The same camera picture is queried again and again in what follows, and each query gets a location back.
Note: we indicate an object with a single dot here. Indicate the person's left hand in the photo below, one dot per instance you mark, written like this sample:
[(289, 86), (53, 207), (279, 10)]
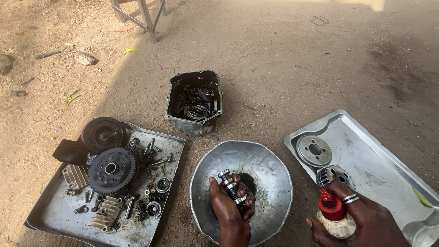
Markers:
[(226, 205)]

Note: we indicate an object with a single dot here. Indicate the person's right hand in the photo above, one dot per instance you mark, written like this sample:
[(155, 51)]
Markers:
[(370, 226)]

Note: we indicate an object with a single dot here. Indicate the steel camshaft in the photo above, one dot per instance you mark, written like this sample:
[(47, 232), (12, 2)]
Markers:
[(230, 187)]

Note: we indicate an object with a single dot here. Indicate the plastic bottle with red cap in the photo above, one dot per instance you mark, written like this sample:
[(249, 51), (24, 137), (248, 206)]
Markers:
[(332, 209)]

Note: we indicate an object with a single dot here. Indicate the dented round metal bowl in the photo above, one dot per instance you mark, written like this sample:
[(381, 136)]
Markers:
[(267, 185)]

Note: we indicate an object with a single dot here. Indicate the yellow leaf on tray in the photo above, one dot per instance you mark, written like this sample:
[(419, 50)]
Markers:
[(422, 198)]

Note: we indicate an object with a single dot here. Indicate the shiny deep metal tray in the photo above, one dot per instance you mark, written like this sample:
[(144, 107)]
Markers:
[(373, 164)]

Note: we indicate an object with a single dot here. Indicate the small toothed clutch gear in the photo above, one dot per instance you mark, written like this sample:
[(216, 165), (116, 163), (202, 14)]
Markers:
[(331, 174)]

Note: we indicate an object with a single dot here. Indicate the black coil spring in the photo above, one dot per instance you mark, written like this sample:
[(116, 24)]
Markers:
[(148, 159), (157, 197), (141, 210)]

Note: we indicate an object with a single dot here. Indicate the scattered bolts and small parts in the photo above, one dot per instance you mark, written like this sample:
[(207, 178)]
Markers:
[(152, 161)]

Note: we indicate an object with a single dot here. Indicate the round grey clutch plate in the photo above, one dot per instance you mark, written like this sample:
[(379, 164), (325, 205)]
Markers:
[(313, 151)]

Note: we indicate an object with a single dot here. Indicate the grey engine case cover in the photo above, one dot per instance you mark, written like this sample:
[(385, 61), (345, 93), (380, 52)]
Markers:
[(193, 103)]

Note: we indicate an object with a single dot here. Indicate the large black toothed gear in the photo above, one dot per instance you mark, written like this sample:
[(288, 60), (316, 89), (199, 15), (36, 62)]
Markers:
[(113, 169)]

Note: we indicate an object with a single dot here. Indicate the long finned metal cover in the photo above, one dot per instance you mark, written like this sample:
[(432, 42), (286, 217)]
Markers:
[(107, 212)]

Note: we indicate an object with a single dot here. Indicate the black round clutch drum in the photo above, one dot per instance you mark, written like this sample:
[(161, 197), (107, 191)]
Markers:
[(103, 134)]

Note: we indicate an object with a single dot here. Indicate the small finned metal cover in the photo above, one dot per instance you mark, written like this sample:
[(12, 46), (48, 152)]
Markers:
[(74, 175)]

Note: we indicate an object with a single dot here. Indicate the flat metal tray with parts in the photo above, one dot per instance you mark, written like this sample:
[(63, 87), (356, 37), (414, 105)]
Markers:
[(61, 212)]

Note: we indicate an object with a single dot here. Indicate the curled yellow leaf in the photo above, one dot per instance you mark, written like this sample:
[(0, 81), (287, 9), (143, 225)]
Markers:
[(131, 51)]

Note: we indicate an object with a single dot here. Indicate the green leaf twig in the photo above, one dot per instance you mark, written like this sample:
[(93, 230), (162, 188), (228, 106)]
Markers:
[(71, 98)]

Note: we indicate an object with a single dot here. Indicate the grey stone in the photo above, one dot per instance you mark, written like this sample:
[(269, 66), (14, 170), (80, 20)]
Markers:
[(85, 58)]

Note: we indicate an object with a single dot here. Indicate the dark metal rod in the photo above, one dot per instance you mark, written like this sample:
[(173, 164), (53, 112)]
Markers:
[(47, 54)]

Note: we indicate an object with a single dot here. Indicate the large brown rock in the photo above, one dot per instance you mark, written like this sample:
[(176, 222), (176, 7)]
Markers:
[(6, 63)]

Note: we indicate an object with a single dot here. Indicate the metal stool frame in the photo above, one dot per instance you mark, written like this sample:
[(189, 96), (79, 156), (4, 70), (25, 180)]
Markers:
[(147, 20)]

